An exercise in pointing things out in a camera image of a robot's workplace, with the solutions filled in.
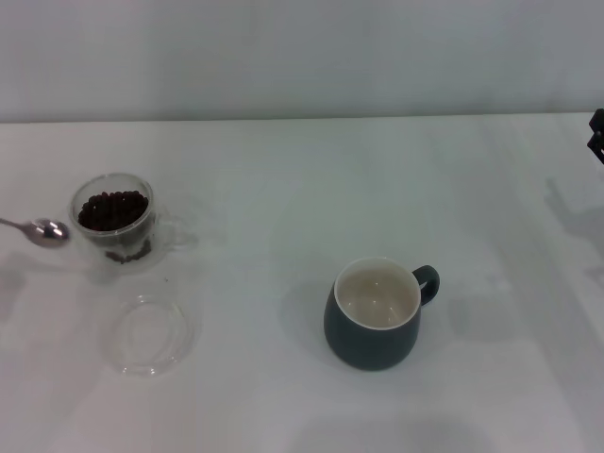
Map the dark blue ceramic mug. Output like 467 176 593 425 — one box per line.
323 257 442 372

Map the pink-handled metal spoon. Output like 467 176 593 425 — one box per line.
0 216 71 250

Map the dark coffee beans heap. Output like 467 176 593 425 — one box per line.
77 190 152 265

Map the clear glass saucer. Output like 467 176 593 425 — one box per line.
99 294 199 378

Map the clear double-wall glass cup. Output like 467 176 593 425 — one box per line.
69 172 199 277

